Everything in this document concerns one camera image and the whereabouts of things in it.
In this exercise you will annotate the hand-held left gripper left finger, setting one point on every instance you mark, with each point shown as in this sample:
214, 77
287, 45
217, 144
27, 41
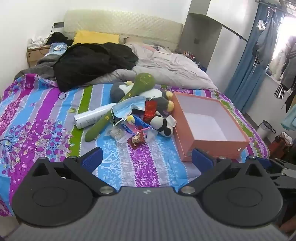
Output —
92, 160

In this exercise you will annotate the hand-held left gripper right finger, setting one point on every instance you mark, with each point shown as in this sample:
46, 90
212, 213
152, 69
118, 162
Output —
203, 160

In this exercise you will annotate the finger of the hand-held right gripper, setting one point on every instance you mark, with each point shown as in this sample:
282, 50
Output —
278, 164

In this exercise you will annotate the orange cardboard box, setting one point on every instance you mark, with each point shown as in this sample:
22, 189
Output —
222, 146

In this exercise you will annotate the small red packet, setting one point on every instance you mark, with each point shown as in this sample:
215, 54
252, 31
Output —
136, 139

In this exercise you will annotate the panda plush toy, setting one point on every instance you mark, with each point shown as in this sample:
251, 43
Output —
161, 126

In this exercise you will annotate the blue face mask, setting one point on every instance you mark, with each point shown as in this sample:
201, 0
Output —
126, 107

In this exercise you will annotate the red foil packet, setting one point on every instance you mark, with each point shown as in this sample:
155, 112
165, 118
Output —
149, 114

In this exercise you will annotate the red bag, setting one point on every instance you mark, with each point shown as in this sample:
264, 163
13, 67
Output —
277, 146

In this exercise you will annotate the clear plastic packet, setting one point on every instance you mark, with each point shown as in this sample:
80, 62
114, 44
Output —
149, 135
118, 134

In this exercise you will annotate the white trash bin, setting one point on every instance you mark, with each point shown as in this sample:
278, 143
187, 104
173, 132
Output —
263, 131

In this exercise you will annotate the white spray bottle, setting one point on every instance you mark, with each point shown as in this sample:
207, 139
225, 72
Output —
90, 118

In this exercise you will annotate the teal cloth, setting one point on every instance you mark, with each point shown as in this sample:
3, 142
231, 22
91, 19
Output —
290, 120

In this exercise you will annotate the colourful printed bed sheet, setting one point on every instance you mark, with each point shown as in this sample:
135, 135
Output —
34, 115

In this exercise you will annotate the grey penguin plush toy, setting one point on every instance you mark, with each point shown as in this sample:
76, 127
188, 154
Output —
119, 91

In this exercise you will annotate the blue curtain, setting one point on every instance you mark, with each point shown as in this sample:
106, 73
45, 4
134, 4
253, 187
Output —
245, 76

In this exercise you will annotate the green plush stick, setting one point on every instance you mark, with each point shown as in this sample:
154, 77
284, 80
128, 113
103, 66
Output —
144, 81

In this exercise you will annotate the hanging dark jackets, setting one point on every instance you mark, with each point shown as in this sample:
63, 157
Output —
289, 69

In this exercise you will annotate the black jacket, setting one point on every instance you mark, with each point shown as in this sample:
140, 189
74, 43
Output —
92, 62

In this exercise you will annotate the light grey duvet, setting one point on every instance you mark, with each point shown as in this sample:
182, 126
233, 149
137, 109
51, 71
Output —
166, 64

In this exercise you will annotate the dark grey blanket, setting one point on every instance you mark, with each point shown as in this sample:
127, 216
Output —
44, 67

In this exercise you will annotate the row of cosmetic bottles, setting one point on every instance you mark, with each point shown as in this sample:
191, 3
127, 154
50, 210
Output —
190, 55

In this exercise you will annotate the blue tissue pack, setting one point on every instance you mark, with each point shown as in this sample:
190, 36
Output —
57, 47

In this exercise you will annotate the yellow pillow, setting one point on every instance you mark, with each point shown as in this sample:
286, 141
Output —
94, 37

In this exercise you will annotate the hanging grey shirt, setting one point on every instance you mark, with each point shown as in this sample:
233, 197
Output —
266, 39

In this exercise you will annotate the black cloth bundle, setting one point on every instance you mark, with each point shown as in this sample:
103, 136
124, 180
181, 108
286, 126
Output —
59, 38

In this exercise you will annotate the white crumpled cloth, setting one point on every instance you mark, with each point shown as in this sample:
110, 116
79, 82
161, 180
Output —
35, 42

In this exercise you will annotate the grey cabinet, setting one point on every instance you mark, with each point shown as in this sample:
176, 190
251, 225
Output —
196, 30

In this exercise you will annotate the beige padded headboard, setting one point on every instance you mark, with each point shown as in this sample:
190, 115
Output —
120, 25

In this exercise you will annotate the window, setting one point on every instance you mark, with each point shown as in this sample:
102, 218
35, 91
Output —
288, 25

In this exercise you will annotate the clothes rack rod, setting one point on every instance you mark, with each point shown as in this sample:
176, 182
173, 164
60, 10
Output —
277, 2

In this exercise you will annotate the black wall socket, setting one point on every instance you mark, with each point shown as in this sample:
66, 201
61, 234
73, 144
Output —
59, 24

